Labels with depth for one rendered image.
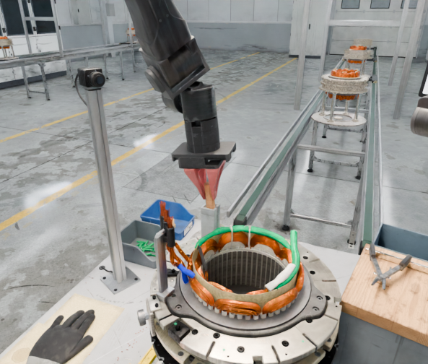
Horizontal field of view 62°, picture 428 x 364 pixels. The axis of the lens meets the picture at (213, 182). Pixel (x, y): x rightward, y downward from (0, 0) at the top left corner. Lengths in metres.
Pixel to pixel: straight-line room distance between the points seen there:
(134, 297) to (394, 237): 0.70
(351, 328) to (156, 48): 0.56
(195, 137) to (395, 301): 0.44
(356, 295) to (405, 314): 0.08
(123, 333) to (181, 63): 0.70
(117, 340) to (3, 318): 1.45
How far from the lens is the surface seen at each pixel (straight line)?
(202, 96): 0.57
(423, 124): 0.66
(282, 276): 0.55
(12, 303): 2.45
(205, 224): 0.68
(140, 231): 1.30
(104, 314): 1.06
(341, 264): 1.24
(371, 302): 0.69
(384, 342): 0.72
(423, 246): 0.94
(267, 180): 1.78
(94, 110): 0.90
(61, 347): 0.99
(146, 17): 0.50
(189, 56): 0.56
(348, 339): 0.74
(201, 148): 0.59
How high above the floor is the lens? 1.51
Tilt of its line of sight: 26 degrees down
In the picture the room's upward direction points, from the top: straight up
